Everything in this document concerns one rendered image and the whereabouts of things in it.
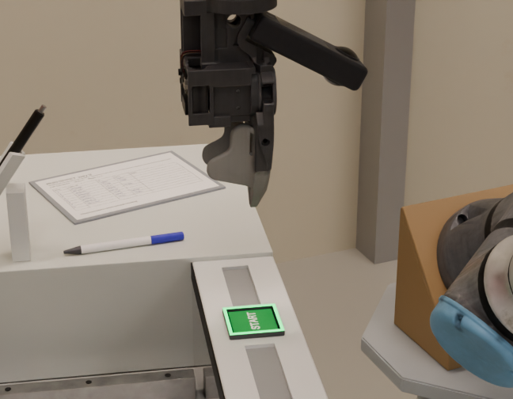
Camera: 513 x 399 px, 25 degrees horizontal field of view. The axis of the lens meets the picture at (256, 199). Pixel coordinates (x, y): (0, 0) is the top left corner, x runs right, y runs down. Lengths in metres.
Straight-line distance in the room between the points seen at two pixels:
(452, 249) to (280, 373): 0.34
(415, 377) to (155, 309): 0.31
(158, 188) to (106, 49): 1.52
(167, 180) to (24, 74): 1.48
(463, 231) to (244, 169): 0.37
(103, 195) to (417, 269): 0.40
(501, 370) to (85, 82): 1.98
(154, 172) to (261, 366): 0.48
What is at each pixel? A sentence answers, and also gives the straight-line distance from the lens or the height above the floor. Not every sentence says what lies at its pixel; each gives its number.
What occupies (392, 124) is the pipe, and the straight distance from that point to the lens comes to 3.25.
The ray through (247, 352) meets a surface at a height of 0.96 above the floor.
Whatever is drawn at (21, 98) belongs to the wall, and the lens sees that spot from 2.96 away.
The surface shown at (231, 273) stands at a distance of 1.29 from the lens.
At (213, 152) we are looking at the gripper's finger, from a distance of 1.11.
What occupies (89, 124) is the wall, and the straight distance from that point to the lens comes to 3.03.
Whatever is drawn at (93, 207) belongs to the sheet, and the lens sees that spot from 1.44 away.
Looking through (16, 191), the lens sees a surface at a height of 1.05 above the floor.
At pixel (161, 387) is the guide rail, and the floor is 0.84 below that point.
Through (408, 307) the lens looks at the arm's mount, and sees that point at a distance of 1.43.
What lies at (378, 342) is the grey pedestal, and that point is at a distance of 1.43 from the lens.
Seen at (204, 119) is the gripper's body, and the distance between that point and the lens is 1.05.
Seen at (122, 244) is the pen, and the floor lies 0.97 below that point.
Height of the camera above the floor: 1.56
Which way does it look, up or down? 24 degrees down
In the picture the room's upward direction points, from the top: straight up
